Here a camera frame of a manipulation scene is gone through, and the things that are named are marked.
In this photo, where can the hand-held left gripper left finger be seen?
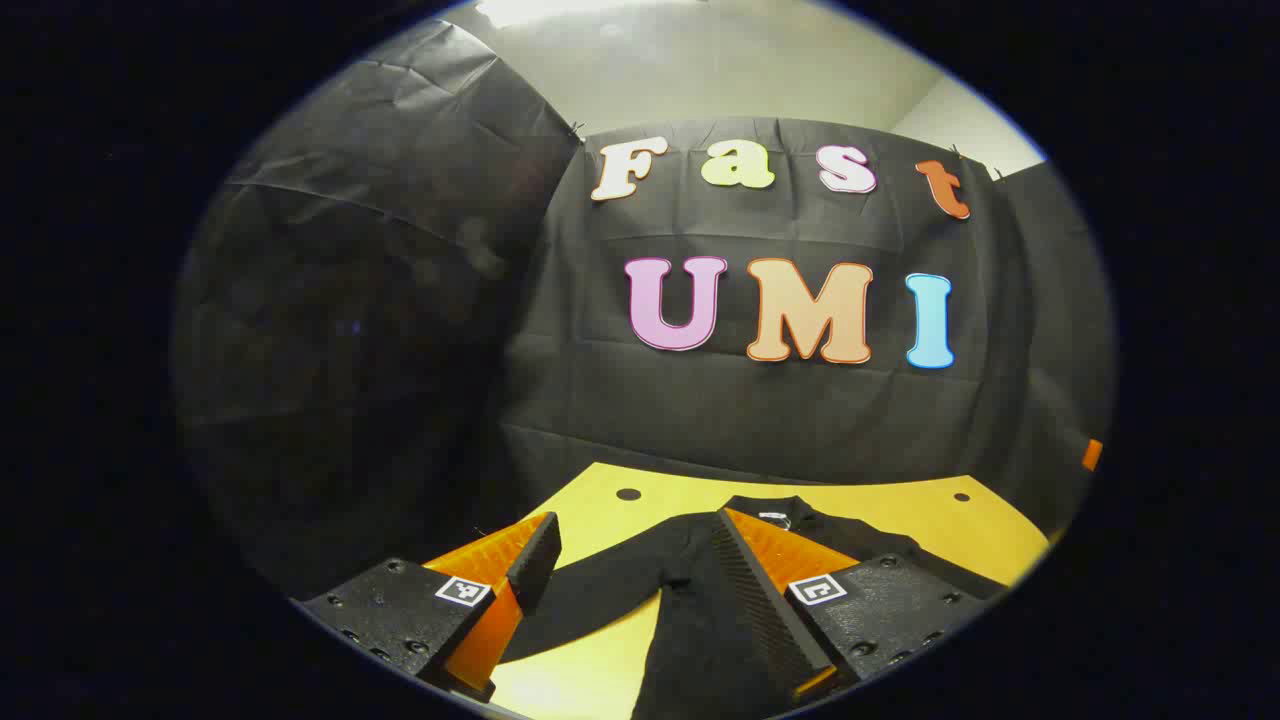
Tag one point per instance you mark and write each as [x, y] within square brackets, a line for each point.
[537, 560]

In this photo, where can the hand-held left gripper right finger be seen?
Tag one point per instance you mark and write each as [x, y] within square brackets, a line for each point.
[770, 610]

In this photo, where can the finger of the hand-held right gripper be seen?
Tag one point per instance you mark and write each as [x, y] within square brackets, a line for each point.
[1092, 454]

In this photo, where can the black buttoned jacket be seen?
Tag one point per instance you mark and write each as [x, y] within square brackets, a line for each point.
[690, 600]

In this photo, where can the black backdrop cloth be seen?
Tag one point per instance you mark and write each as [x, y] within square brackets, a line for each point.
[750, 420]

